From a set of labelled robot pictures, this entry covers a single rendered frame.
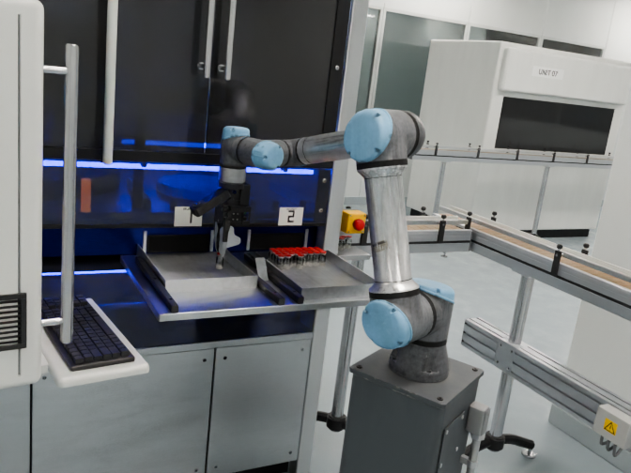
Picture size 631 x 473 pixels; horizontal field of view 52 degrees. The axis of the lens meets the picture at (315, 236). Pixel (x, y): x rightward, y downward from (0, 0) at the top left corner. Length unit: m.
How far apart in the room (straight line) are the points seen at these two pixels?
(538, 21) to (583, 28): 0.83
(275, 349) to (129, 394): 0.50
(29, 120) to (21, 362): 0.48
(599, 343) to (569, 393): 0.69
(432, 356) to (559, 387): 0.97
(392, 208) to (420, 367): 0.40
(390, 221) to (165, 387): 1.03
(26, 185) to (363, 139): 0.68
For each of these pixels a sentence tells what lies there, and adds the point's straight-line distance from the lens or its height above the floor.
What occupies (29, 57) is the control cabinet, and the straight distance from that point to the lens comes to 1.29.
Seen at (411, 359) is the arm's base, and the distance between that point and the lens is 1.60.
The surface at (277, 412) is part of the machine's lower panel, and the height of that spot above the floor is 0.30.
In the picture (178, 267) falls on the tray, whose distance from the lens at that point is 1.94.
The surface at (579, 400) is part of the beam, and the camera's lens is 2.45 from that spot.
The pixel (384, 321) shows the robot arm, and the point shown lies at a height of 0.97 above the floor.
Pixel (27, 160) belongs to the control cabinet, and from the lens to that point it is 1.31.
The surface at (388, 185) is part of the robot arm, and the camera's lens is 1.43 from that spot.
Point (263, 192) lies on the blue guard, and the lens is 2.04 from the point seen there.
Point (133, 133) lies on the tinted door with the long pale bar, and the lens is 1.90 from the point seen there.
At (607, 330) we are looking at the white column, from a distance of 3.09.
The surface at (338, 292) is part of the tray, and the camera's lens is 1.80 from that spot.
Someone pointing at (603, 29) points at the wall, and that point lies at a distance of 10.00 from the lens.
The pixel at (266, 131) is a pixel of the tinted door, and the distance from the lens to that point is 2.01.
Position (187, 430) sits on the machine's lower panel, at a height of 0.29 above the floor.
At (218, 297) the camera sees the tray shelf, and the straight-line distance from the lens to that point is 1.72.
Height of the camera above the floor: 1.48
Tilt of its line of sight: 14 degrees down
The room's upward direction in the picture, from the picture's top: 7 degrees clockwise
